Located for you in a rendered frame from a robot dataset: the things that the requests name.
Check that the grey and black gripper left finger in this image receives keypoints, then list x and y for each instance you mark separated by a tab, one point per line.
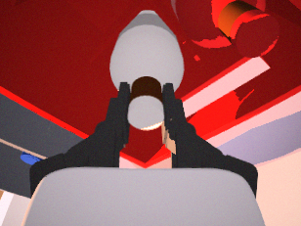
97	150

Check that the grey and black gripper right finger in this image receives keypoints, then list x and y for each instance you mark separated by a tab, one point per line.
188	150

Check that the dark red crate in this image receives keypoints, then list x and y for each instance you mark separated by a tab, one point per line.
48	50

